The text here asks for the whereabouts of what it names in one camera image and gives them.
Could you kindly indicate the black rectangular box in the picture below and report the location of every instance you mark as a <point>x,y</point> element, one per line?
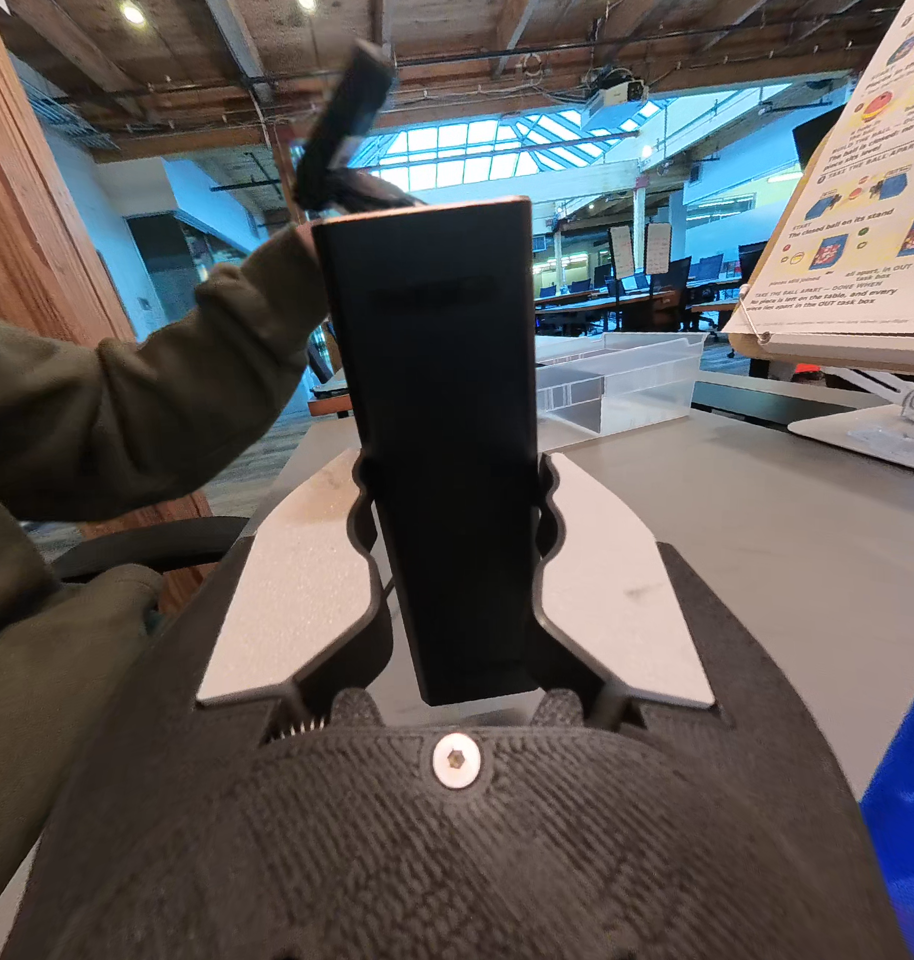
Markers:
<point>442,450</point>

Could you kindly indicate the black table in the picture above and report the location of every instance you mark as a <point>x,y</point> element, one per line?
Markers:
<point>757,409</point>

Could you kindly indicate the round ceiling light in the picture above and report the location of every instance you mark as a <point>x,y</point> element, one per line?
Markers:
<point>134,13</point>

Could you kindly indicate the white board stand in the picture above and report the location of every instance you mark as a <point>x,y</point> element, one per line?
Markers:
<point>869,442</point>

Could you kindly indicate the person's green jacket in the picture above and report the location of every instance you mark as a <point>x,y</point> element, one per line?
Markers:
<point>21,600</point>

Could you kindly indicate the person's left hand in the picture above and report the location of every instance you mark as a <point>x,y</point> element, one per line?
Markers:
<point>309,234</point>

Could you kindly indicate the printed instruction board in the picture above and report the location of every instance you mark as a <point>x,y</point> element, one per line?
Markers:
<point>862,225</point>

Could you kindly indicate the ceiling projector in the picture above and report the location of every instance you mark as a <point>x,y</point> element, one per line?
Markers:
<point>614,91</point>

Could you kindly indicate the black chair armrest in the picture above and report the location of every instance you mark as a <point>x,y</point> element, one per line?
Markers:
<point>149,547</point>

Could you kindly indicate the blue cloth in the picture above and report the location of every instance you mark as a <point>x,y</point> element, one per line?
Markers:
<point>907,825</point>

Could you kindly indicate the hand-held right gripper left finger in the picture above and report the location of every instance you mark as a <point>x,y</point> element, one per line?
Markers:
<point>292,600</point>

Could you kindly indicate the person's left forearm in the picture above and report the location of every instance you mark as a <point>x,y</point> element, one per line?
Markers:
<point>224,360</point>

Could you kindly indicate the white standing board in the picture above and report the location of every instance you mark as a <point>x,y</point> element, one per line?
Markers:
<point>657,247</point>
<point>622,251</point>

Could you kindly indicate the black office chair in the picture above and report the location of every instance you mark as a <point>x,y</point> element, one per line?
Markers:
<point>674,289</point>

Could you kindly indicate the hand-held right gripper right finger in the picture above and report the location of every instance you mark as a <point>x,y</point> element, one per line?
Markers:
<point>614,600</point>

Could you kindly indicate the clear plastic bin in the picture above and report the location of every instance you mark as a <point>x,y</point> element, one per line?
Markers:
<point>644,382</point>

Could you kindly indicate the grey desk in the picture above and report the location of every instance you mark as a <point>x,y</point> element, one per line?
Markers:
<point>787,562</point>

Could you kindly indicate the wooden pillar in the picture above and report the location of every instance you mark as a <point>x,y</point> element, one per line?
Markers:
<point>44,210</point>

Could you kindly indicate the black monitor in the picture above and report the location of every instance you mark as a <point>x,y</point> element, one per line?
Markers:
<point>817,139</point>

